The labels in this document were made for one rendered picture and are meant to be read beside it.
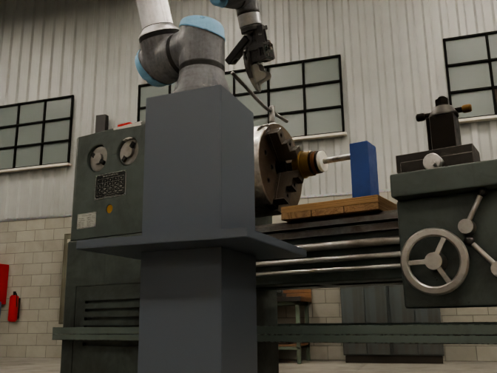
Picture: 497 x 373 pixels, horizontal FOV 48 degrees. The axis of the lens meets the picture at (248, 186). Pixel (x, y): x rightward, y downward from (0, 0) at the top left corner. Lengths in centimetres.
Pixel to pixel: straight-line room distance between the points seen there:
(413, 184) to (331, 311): 708
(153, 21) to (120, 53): 939
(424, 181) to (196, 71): 61
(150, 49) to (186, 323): 72
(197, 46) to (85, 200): 89
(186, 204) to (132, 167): 74
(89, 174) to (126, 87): 845
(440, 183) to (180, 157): 61
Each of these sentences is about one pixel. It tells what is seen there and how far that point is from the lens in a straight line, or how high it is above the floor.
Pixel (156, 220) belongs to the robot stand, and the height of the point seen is 80.
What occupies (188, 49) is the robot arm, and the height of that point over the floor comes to 123.
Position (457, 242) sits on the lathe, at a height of 74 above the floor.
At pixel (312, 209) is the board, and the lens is 162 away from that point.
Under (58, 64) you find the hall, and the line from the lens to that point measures 1158.
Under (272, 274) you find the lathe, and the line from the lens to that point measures 168.
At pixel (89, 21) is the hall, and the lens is 1166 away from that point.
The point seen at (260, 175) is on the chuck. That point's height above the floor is 102.
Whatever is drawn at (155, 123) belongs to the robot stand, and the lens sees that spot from 134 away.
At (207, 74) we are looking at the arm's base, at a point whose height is 116.
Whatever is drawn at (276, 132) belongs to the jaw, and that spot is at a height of 117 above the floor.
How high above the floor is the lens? 58
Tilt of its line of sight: 13 degrees up
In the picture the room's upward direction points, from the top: 1 degrees counter-clockwise
